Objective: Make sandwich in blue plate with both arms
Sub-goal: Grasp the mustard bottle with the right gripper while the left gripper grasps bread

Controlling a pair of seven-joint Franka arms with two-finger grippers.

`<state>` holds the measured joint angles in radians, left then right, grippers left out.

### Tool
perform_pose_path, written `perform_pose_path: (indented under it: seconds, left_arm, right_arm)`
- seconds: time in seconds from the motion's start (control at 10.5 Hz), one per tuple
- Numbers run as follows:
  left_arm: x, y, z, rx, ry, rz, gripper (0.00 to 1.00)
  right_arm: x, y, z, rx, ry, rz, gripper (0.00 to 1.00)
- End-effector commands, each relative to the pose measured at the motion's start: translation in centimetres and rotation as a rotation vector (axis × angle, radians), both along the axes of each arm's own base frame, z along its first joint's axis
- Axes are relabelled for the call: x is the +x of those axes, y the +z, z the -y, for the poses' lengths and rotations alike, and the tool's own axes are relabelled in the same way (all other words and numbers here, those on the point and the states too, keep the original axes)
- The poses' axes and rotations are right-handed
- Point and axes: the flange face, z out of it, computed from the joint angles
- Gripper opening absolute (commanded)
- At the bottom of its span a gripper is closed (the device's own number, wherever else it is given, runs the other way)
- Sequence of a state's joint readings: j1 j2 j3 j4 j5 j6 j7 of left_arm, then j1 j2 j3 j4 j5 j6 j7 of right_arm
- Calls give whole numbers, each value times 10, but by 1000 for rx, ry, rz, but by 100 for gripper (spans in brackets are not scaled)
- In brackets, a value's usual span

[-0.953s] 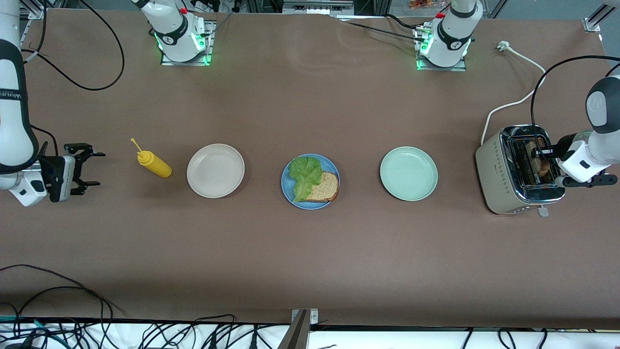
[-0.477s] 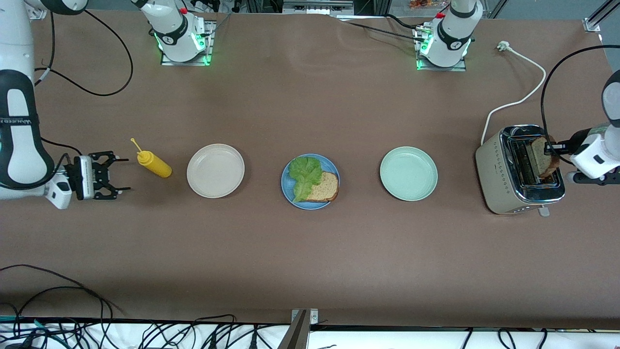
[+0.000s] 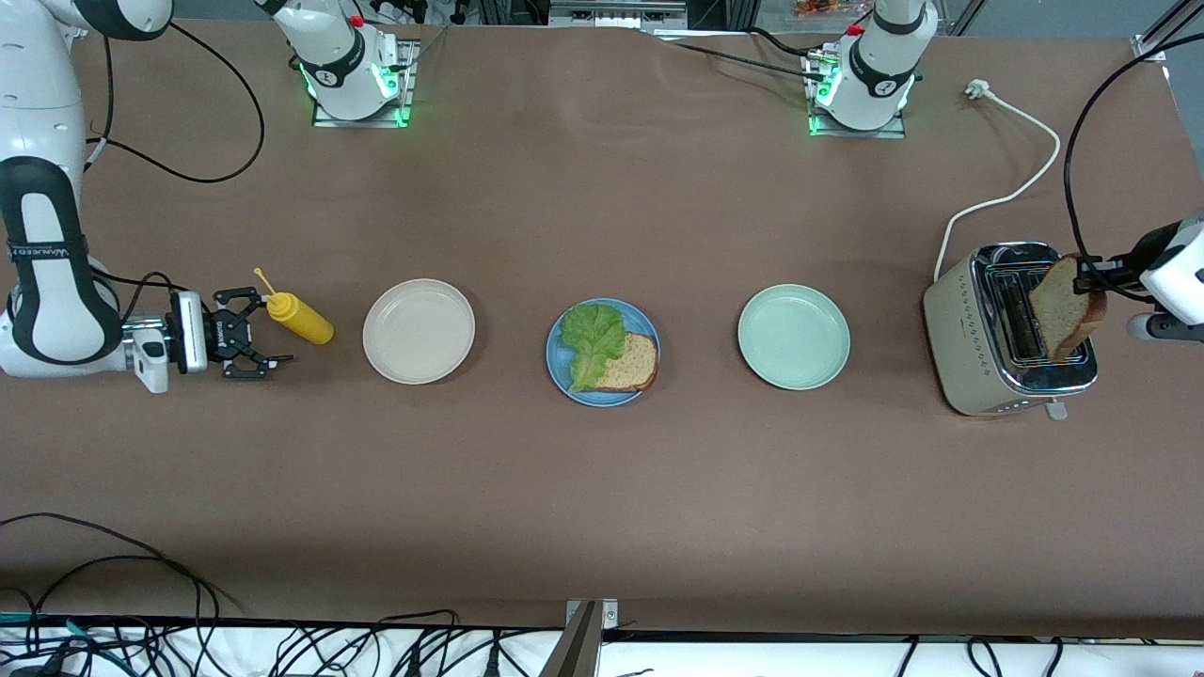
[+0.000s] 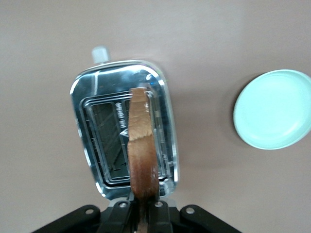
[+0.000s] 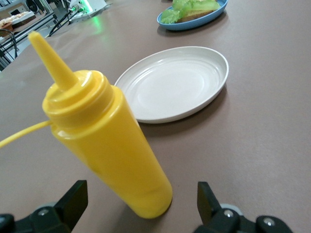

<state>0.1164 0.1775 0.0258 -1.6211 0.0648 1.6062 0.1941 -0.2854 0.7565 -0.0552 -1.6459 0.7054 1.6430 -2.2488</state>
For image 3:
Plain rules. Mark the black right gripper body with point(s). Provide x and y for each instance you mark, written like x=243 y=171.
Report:
x=226 y=336

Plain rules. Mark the brown bread slice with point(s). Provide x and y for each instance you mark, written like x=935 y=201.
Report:
x=1063 y=310
x=640 y=362

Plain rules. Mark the yellow mustard squeeze bottle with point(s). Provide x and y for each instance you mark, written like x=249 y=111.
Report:
x=301 y=322

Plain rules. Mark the green lettuce leaf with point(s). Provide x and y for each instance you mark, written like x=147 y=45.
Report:
x=593 y=338

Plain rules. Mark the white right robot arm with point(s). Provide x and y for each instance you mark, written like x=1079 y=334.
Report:
x=47 y=282

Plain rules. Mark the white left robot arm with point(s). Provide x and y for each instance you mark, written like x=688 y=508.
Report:
x=879 y=75

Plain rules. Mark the beige plate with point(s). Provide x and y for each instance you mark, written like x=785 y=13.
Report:
x=419 y=331

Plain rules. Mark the mint green plate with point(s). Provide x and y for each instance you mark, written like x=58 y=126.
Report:
x=795 y=338

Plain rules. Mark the blue plate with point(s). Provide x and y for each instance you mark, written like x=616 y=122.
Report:
x=564 y=378

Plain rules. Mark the silver two-slot toaster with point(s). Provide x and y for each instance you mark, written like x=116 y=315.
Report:
x=959 y=338

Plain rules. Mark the orange packet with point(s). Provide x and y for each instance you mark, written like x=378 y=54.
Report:
x=818 y=7

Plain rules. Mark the grey metal box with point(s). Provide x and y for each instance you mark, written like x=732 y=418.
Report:
x=611 y=11

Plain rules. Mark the aluminium corner post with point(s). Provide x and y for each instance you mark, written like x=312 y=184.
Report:
x=1149 y=45

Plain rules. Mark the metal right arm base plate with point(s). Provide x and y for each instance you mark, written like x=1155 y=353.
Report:
x=406 y=103

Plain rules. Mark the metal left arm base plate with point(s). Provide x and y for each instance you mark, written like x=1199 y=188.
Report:
x=818 y=127

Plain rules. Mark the aluminium profile bracket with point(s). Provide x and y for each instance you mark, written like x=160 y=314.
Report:
x=578 y=649

